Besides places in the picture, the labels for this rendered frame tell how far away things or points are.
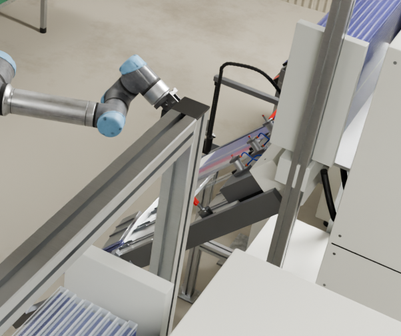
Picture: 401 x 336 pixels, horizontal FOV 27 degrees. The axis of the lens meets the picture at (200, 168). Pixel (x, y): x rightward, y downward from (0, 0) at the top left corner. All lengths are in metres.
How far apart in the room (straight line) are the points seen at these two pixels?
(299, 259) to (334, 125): 1.03
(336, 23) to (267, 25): 3.86
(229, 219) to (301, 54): 0.55
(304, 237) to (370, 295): 0.83
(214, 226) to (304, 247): 0.74
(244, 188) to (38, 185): 1.96
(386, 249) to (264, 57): 3.31
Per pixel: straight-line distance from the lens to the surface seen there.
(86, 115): 2.44
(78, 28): 5.29
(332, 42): 1.81
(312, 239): 2.95
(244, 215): 2.16
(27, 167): 4.09
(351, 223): 2.05
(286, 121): 1.95
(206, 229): 2.25
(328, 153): 1.95
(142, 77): 2.49
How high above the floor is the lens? 2.51
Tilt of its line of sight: 37 degrees down
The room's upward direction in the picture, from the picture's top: 10 degrees clockwise
